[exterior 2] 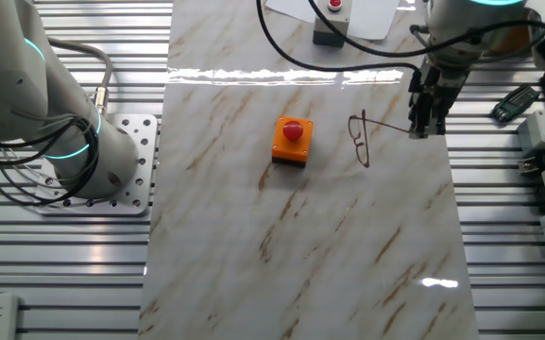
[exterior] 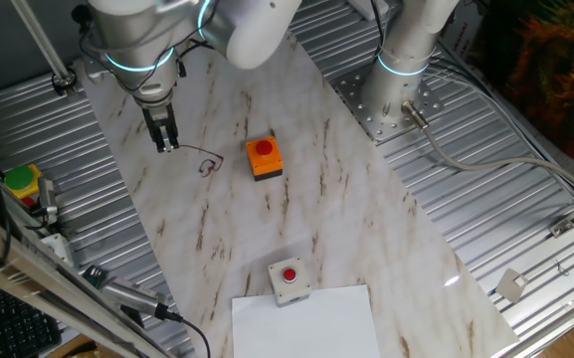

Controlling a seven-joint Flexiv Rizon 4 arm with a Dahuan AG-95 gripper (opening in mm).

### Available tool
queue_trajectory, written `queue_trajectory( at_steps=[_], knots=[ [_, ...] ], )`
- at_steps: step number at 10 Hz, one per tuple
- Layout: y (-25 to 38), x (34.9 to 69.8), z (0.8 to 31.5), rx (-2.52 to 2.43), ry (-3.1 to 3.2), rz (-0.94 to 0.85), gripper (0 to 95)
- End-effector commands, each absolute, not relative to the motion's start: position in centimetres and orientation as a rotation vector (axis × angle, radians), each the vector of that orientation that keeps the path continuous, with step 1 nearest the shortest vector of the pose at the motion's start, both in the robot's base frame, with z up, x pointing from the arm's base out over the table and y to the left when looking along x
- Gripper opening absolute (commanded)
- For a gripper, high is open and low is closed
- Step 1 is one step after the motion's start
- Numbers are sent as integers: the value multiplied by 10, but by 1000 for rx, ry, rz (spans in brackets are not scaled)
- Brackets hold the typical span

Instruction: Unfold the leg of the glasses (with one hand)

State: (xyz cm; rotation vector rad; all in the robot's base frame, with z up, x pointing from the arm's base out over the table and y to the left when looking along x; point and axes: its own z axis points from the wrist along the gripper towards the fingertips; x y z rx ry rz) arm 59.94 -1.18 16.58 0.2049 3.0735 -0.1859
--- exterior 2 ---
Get grey cable metal connector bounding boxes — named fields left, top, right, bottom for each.
left=47, top=37, right=114, bottom=117

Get orange box red mushroom button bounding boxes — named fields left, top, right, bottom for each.
left=271, top=114, right=315, bottom=169

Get red-framed glasses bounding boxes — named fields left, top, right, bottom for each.
left=347, top=109, right=415, bottom=169

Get brown cardboard box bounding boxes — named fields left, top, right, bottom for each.
left=482, top=18, right=537, bottom=54

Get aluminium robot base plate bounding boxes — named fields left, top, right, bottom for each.
left=33, top=112, right=160, bottom=217

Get robot base cable bundle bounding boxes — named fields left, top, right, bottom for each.
left=0, top=117, right=101, bottom=209

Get light grey box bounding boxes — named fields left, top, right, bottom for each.
left=516, top=109, right=545, bottom=153

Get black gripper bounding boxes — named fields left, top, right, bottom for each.
left=407, top=63, right=471, bottom=140

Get black cable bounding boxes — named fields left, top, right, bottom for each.
left=255, top=0, right=422, bottom=94
left=305, top=0, right=545, bottom=59

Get marble pattern table mat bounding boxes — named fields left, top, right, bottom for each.
left=137, top=0, right=481, bottom=340

